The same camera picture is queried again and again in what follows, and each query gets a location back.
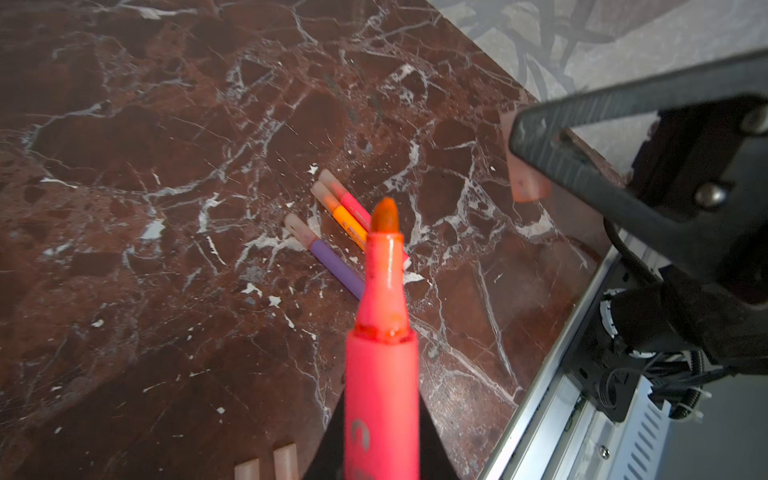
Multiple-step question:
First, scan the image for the orange marker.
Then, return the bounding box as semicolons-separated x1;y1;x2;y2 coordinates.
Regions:
332;205;367;250

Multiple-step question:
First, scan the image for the pink marker group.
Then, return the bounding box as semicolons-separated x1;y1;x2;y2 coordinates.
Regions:
343;197;420;479

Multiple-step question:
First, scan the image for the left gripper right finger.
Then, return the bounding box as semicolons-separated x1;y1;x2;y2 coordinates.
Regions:
419;396;459;480

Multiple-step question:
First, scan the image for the purple marker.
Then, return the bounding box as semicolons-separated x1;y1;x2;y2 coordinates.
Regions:
309;239;365;300

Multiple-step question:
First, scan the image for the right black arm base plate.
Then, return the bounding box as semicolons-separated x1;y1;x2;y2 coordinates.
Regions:
563;287;715;424

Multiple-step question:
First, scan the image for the aluminium frame rail front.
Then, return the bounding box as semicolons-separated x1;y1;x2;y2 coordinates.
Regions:
480;249;671;479

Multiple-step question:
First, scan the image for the translucent pen cap three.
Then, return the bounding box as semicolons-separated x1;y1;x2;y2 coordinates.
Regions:
311;181;340;213

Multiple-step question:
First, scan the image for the translucent pen cap six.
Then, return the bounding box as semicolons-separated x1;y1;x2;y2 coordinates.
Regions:
319;169;346;197

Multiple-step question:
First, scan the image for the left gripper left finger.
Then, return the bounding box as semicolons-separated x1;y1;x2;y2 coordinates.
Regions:
303;391;345;480

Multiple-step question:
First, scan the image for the translucent pen cap five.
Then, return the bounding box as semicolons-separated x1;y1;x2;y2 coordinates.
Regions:
500;110;551;203

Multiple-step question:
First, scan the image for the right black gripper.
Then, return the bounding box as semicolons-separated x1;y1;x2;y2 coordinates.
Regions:
509;50;767;372

